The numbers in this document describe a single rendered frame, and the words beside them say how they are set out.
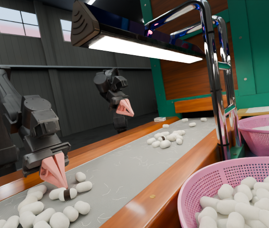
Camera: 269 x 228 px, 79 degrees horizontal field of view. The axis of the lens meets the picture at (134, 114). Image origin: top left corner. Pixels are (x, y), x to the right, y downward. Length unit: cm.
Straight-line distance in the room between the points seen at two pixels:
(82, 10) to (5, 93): 35
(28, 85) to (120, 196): 691
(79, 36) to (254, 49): 82
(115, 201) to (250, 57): 86
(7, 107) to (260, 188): 57
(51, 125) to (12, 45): 713
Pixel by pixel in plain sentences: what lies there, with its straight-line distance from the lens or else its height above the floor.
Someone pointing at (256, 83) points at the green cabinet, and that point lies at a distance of 98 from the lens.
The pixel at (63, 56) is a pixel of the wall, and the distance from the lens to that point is 787.
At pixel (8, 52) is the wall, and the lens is 737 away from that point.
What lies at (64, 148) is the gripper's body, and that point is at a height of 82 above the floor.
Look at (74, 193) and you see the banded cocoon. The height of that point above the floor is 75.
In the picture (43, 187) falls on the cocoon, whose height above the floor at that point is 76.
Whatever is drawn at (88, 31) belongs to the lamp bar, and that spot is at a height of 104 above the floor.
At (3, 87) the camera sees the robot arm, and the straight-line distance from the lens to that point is 63.
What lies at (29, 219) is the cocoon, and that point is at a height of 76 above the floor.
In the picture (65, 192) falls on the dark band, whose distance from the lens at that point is 38.
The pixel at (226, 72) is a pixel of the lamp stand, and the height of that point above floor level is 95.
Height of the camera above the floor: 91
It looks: 4 degrees down
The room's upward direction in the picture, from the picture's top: 10 degrees counter-clockwise
